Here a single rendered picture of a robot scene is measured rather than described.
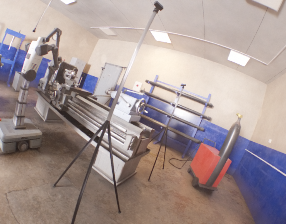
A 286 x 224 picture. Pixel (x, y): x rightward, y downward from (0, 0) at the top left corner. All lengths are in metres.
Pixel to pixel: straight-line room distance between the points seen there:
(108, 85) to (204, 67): 4.01
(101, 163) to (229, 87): 4.41
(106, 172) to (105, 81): 4.93
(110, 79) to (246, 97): 5.45
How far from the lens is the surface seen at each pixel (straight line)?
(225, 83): 4.98
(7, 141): 1.90
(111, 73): 6.24
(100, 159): 1.98
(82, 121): 2.24
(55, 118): 3.32
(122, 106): 1.89
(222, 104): 4.81
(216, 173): 2.76
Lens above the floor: 1.20
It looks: 5 degrees down
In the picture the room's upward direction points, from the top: 22 degrees clockwise
